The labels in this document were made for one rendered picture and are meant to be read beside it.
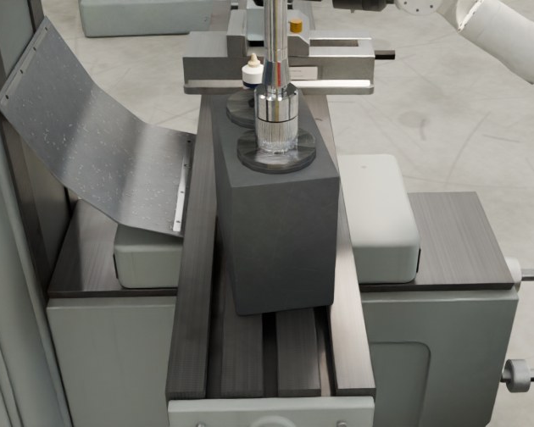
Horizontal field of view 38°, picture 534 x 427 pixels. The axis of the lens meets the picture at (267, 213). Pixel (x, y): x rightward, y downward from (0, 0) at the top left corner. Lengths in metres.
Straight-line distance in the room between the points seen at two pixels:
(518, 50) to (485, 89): 2.59
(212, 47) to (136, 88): 2.24
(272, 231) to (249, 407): 0.19
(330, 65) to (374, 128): 1.89
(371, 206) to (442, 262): 0.16
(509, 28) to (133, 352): 0.80
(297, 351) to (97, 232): 0.64
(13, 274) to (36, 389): 0.24
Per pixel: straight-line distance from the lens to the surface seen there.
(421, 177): 2.98
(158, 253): 1.24
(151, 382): 1.43
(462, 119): 3.41
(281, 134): 0.84
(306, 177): 0.83
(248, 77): 1.31
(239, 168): 0.85
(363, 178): 1.38
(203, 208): 1.11
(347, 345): 0.90
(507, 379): 1.48
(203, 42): 1.47
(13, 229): 1.22
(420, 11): 1.07
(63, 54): 1.38
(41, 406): 1.44
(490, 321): 1.37
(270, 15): 0.79
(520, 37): 1.11
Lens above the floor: 1.59
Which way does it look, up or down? 35 degrees down
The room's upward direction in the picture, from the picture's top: 1 degrees counter-clockwise
